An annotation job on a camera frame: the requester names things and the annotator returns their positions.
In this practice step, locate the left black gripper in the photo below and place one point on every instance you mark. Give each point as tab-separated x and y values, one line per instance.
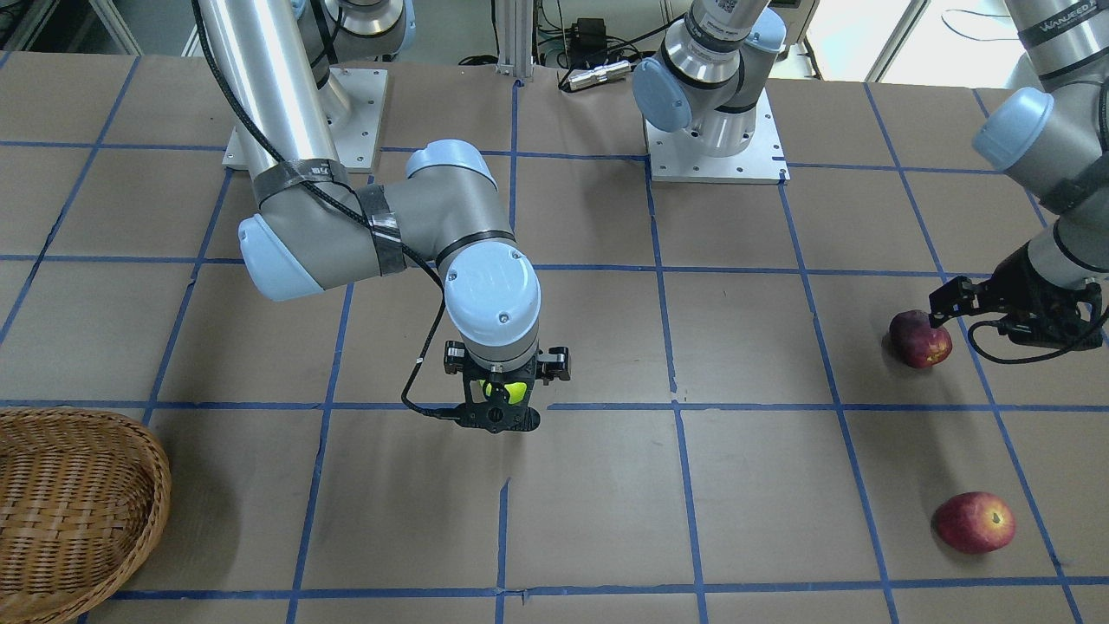
1025	287

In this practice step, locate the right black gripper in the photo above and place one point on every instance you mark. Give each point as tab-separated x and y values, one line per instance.
554	361

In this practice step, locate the green apple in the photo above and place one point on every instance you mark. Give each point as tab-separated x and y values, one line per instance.
511	394

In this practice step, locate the dark red apple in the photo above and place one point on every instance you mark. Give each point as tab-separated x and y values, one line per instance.
915	343

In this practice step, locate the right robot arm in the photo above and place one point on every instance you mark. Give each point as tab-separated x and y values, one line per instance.
313	230

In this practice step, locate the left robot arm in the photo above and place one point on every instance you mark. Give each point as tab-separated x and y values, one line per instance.
712	67

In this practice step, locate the wicker basket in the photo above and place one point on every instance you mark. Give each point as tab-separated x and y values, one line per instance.
85	497

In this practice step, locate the red yellow apple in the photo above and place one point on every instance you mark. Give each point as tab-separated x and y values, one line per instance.
974	523

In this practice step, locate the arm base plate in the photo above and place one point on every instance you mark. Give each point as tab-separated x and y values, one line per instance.
715	139
341	121

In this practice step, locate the aluminium frame post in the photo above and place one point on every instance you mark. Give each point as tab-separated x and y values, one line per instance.
515	26

